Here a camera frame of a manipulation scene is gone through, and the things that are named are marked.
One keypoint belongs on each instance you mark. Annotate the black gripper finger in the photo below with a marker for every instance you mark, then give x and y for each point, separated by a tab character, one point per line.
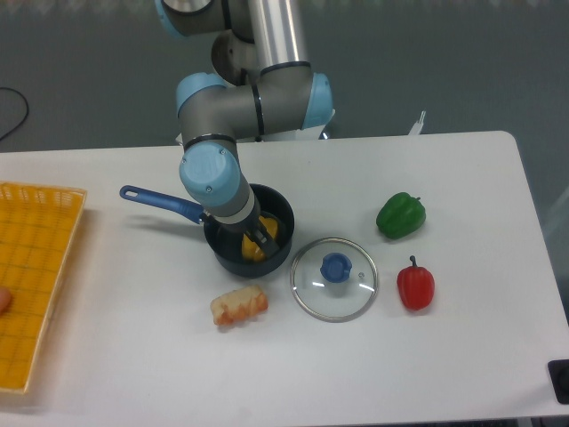
262	242

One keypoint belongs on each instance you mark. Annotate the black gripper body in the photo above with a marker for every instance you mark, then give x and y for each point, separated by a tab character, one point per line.
234	224

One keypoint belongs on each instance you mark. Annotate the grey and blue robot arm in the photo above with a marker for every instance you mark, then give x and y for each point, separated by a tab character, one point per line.
210	170

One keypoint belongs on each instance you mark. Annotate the green bell pepper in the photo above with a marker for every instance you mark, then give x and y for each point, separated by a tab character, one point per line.
401	216

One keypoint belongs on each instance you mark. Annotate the red bell pepper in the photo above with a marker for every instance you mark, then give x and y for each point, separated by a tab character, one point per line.
416	286

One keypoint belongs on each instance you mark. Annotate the toy bread piece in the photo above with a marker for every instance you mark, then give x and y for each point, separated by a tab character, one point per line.
238	305

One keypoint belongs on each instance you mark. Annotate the glass lid with blue knob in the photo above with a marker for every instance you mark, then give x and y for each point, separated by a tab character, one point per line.
334	280

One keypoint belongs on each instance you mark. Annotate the yellow plastic basket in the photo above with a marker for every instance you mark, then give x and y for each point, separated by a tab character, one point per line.
38	226

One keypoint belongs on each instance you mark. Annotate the orange object at left edge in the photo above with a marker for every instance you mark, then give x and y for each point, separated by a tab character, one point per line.
5	299

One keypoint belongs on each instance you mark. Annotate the black device at table edge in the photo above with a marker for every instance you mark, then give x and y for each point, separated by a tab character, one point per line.
559	376

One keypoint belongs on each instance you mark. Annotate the dark pot with blue handle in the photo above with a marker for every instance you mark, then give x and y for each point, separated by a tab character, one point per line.
227	246

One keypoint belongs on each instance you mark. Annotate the right white mounting bracket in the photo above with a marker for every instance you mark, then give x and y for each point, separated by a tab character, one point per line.
418	124

